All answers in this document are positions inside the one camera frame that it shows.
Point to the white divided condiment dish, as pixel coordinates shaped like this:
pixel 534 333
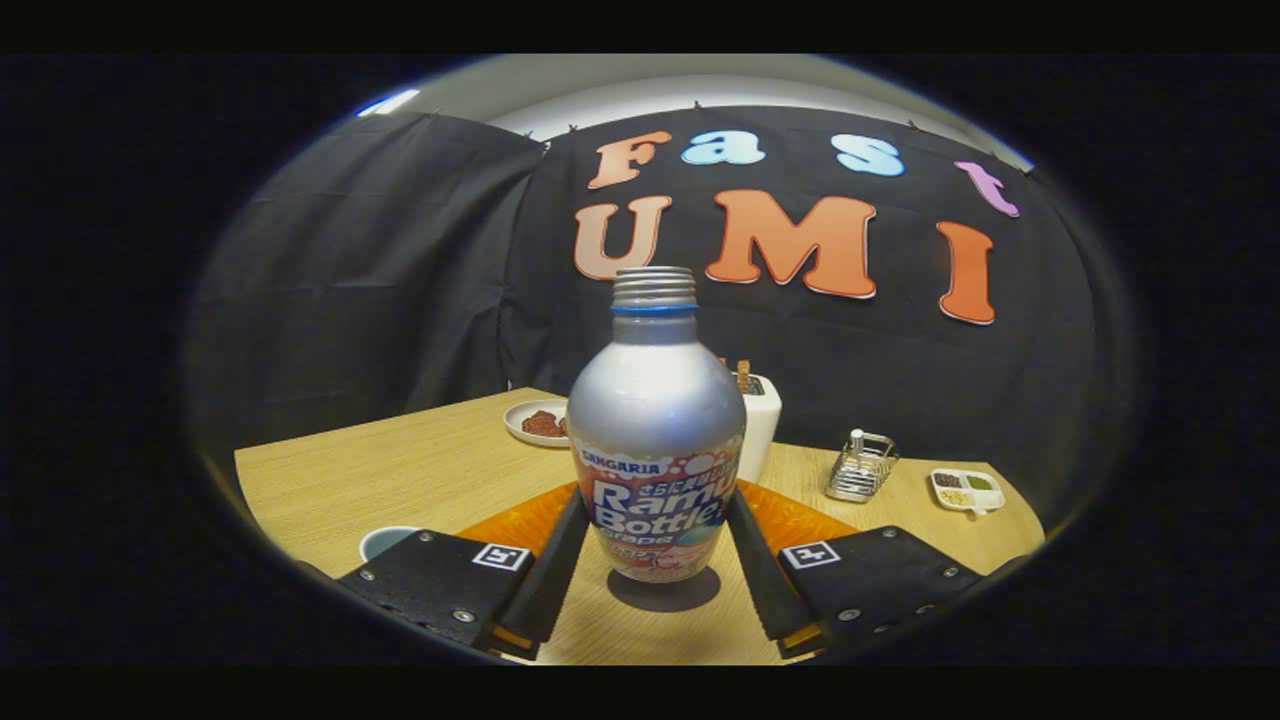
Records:
pixel 966 492

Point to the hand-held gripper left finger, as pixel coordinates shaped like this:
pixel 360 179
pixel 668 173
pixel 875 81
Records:
pixel 550 585

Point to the white ceramic utensil holder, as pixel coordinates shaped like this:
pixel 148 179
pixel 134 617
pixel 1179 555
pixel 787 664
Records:
pixel 762 430

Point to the brown snack portion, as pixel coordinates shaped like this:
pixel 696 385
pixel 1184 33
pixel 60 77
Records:
pixel 543 424

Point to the brown round coaster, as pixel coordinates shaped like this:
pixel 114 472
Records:
pixel 665 598

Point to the wooden table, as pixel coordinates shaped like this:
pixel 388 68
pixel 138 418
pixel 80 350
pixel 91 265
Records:
pixel 400 480

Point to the silver juice bottle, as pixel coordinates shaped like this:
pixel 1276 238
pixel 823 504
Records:
pixel 655 410

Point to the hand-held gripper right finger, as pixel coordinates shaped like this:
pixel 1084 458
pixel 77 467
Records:
pixel 762 585

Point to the round white plate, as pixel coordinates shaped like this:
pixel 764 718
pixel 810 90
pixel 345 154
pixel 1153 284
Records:
pixel 520 432

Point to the twin tube ceiling light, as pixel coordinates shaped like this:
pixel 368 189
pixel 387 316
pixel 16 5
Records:
pixel 390 102

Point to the white cup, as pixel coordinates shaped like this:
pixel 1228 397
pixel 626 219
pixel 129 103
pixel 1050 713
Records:
pixel 385 540

